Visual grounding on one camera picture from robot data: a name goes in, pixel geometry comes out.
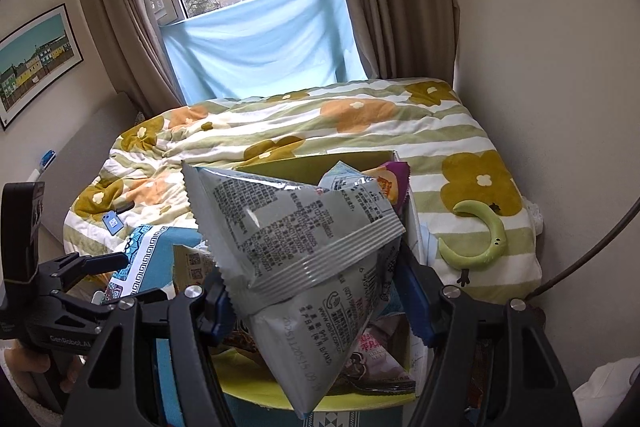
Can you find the floral striped blanket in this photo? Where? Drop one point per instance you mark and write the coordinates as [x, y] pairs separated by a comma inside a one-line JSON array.
[[350, 132]]

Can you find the white cloth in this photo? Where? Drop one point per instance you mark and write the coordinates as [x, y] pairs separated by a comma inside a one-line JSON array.
[[605, 382]]

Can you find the silver white snack packet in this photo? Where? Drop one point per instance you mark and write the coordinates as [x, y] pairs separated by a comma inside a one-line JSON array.
[[300, 247]]

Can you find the light blue cloth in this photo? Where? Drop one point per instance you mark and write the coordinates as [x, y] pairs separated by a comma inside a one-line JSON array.
[[260, 47]]

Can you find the green crescent plush toy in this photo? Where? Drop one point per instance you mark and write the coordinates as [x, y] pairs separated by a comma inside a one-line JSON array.
[[492, 227]]

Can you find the framed wall picture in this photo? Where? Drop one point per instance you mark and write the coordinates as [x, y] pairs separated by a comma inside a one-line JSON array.
[[35, 67]]

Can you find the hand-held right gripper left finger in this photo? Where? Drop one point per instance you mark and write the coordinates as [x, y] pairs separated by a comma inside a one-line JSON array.
[[223, 312]]

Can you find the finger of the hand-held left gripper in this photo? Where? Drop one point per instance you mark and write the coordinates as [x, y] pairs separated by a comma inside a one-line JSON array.
[[80, 267], [85, 317]]

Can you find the purple orange snack packet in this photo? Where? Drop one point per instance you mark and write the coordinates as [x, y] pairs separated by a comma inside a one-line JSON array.
[[392, 187]]

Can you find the blue white small object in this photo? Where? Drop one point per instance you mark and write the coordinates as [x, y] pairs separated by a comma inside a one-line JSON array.
[[47, 159]]

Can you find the green cardboard box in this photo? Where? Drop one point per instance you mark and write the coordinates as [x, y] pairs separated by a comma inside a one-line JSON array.
[[320, 394]]

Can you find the beige snack packet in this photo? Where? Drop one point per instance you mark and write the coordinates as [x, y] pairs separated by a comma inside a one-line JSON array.
[[192, 267]]

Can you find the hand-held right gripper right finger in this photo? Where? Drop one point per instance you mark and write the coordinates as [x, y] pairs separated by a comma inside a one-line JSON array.
[[416, 302]]

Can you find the mauve snack packet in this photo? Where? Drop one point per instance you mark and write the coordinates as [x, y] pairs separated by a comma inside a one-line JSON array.
[[380, 357]]

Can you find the grey headboard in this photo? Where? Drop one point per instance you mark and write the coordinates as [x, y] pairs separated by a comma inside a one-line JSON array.
[[95, 147]]

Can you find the person's left hand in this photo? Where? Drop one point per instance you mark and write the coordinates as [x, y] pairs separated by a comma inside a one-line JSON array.
[[25, 367]]

